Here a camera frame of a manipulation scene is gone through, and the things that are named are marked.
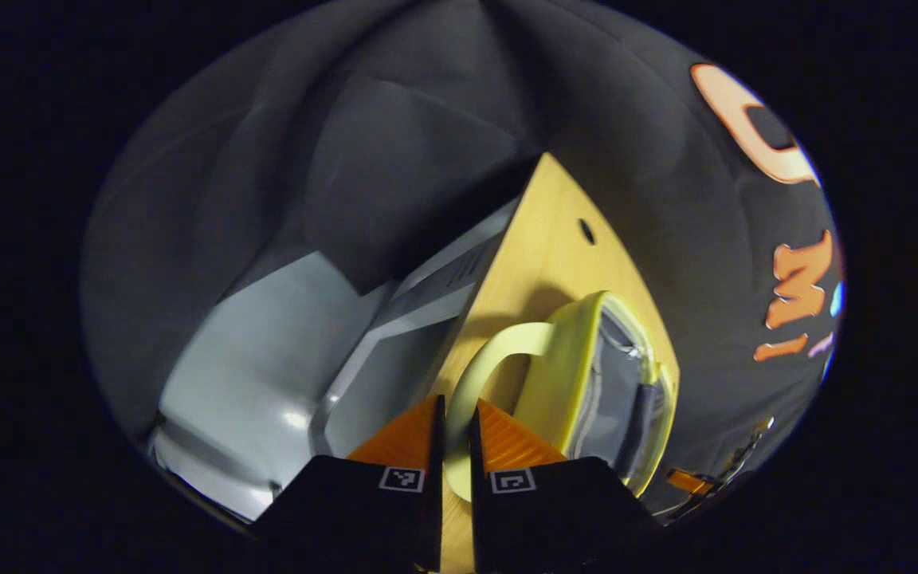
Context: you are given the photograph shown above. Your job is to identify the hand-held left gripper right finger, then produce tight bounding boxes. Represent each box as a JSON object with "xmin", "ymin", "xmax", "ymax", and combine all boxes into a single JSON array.
[{"xmin": 469, "ymin": 399, "xmax": 663, "ymax": 573}]

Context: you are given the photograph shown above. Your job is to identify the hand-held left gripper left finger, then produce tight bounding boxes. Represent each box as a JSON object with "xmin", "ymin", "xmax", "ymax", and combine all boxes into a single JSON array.
[{"xmin": 252, "ymin": 395, "xmax": 448, "ymax": 573}]

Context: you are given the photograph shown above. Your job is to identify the pale yellow suitcase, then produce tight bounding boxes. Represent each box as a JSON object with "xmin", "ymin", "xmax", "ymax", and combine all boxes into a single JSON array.
[{"xmin": 443, "ymin": 290, "xmax": 679, "ymax": 505}]

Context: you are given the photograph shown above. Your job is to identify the grey metal table frame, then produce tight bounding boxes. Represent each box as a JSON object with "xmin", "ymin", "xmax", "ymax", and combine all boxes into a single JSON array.
[{"xmin": 308, "ymin": 198, "xmax": 522, "ymax": 459}]

